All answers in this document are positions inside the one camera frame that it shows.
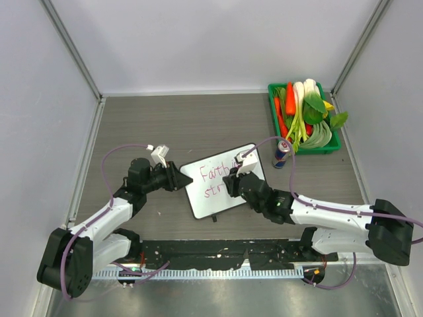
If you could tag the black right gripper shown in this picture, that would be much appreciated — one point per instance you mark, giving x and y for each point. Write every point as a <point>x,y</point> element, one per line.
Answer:
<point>231,181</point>

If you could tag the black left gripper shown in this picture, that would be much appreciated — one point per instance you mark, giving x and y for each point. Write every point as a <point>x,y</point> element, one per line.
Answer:
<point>175,179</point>

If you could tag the white whiteboard black frame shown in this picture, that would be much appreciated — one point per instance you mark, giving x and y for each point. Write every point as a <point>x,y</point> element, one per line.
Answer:
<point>207,193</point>

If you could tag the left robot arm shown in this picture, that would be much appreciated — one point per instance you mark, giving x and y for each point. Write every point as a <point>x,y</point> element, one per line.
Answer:
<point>72,256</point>

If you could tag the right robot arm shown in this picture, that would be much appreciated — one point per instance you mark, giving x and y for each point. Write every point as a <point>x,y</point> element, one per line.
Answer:
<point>379,229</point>

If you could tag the blue silver drink can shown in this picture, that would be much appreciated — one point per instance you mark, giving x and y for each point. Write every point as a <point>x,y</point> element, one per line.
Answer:
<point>281,154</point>

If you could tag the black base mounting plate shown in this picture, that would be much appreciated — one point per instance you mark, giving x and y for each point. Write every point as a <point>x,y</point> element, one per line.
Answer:
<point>262,254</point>

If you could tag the green celery stalks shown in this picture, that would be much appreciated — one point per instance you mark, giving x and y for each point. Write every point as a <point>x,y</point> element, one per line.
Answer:
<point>296,132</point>

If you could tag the small orange carrot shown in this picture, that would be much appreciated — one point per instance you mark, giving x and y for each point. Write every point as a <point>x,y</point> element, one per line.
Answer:
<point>281,124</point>

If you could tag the red chili pepper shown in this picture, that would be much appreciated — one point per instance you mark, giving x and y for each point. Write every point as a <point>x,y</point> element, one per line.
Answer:
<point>309,129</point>

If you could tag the green plastic vegetable bin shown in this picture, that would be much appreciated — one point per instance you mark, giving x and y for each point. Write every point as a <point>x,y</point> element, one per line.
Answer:
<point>334,143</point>

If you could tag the large orange carrot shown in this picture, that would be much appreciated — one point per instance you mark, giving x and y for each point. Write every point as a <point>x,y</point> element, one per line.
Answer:
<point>290,106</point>

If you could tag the pale green bok choy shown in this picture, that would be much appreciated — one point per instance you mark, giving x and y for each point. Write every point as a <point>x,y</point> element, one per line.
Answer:
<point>320,137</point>

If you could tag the white green bok choy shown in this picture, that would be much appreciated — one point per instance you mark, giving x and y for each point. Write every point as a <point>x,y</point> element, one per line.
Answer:
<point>309,102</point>

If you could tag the green leaf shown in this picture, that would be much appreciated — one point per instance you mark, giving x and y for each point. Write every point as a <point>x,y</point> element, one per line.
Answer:
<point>337,121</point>

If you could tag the yellow pepper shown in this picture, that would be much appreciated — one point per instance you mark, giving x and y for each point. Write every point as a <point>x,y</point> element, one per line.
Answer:
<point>328,107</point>

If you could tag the white slotted cable duct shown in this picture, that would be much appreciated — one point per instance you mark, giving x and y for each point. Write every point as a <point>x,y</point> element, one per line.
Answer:
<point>244,272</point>

